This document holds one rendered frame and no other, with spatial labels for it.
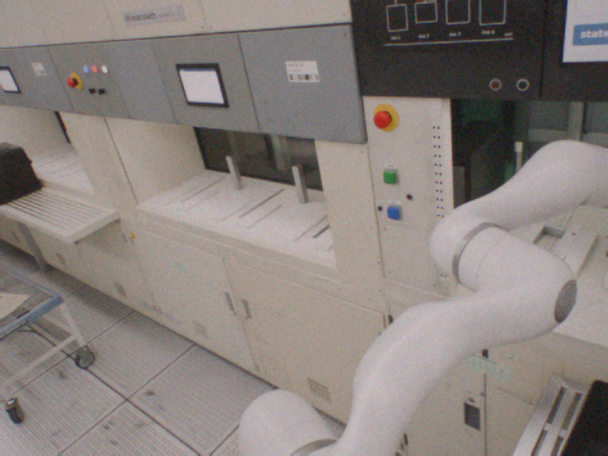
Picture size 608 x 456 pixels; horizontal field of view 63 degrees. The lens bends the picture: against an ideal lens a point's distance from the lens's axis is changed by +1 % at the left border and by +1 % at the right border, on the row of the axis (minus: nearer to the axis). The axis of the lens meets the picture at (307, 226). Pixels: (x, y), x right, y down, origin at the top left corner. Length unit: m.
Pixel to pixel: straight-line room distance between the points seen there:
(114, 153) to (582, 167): 1.91
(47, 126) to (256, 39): 2.62
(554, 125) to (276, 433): 1.61
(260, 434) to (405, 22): 0.81
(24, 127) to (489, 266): 3.36
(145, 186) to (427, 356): 1.90
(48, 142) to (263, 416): 3.27
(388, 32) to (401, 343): 0.68
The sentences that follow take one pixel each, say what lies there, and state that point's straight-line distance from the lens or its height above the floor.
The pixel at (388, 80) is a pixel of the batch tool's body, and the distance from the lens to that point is 1.15.
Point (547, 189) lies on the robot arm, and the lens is 0.74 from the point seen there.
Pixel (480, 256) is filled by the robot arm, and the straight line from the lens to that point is 0.72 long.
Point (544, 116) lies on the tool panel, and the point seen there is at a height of 1.05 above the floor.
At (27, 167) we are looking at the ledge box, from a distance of 3.17.
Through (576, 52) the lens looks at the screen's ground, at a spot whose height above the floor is 1.48.
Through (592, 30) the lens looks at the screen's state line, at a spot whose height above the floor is 1.52.
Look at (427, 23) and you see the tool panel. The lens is 1.08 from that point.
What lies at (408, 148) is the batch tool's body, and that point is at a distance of 1.18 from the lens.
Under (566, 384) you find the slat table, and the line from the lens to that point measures 1.32.
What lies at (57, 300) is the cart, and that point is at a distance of 2.75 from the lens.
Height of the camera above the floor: 1.71
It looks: 29 degrees down
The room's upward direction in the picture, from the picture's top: 11 degrees counter-clockwise
